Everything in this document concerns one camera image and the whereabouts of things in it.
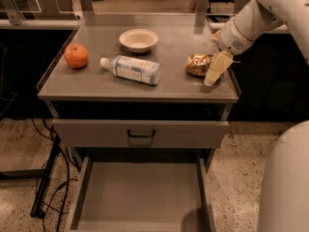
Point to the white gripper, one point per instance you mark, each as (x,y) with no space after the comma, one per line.
(232,37)

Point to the white horizontal rail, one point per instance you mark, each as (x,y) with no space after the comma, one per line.
(71,24)

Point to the closed upper grey drawer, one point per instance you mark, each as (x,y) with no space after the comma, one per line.
(168,134)

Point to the orange fruit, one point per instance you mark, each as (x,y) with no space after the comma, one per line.
(76,55)

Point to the open middle grey drawer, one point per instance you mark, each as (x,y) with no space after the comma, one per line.
(142,197)

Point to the clear plastic water bottle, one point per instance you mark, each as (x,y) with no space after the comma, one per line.
(134,69)

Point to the black power strip bar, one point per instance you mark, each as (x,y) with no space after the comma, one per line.
(36,211)

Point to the grey metal drawer cabinet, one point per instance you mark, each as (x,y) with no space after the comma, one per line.
(94,94)

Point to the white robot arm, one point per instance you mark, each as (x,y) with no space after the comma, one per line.
(284,202)

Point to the white paper bowl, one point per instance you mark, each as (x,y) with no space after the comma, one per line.
(139,40)

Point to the black drawer handle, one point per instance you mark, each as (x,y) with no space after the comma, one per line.
(132,134)

